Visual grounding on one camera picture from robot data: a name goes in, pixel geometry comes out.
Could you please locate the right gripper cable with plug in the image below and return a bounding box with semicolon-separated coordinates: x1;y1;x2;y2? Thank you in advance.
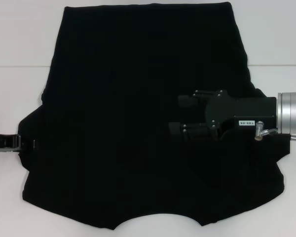
254;120;278;142

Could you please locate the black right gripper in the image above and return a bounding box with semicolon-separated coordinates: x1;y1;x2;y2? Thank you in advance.
169;89;278;142

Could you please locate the black shirt with FREE print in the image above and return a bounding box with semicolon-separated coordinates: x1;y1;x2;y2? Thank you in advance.
17;1;291;224

